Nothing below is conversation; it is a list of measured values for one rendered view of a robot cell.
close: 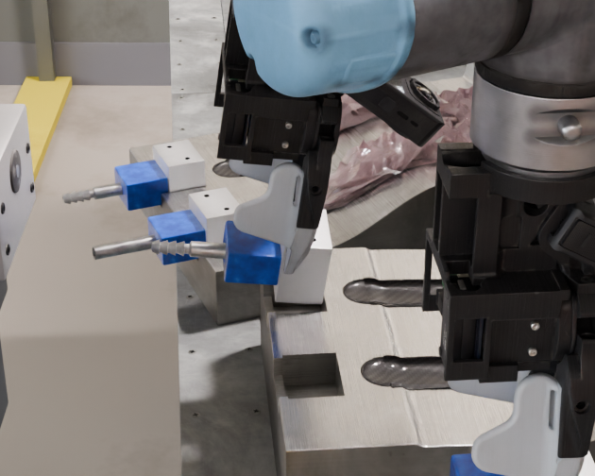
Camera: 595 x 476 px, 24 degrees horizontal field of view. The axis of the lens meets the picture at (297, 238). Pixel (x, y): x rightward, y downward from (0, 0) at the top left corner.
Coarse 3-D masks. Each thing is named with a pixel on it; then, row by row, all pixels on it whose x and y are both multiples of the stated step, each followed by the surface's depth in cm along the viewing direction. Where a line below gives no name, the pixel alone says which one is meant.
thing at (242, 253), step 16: (320, 224) 103; (224, 240) 104; (240, 240) 102; (256, 240) 103; (320, 240) 102; (192, 256) 103; (208, 256) 103; (224, 256) 103; (240, 256) 101; (256, 256) 101; (272, 256) 101; (320, 256) 101; (224, 272) 103; (240, 272) 102; (256, 272) 102; (272, 272) 102; (304, 272) 102; (320, 272) 102; (288, 288) 103; (304, 288) 103; (320, 288) 103; (320, 304) 104
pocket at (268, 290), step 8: (264, 288) 108; (272, 288) 109; (264, 296) 109; (272, 296) 109; (264, 304) 108; (272, 304) 108; (280, 304) 109; (288, 304) 110; (296, 304) 110; (304, 304) 110; (312, 304) 110; (272, 312) 107; (280, 312) 109; (288, 312) 109; (296, 312) 109; (304, 312) 109; (312, 312) 109
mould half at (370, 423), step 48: (336, 288) 107; (288, 336) 101; (336, 336) 101; (384, 336) 101; (432, 336) 102; (288, 432) 91; (336, 432) 91; (384, 432) 91; (432, 432) 92; (480, 432) 92
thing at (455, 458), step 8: (456, 456) 80; (464, 456) 80; (456, 464) 80; (464, 464) 80; (472, 464) 80; (584, 464) 78; (592, 464) 78; (456, 472) 79; (464, 472) 79; (472, 472) 79; (480, 472) 79; (488, 472) 79; (584, 472) 77; (592, 472) 77
